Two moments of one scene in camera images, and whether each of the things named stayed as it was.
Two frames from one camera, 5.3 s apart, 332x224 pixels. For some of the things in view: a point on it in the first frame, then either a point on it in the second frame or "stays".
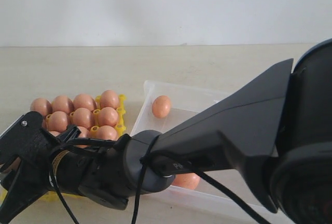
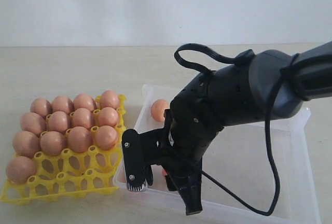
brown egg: (84, 100) stays
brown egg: (62, 103) stays
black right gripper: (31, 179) -> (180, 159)
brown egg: (42, 106) stays
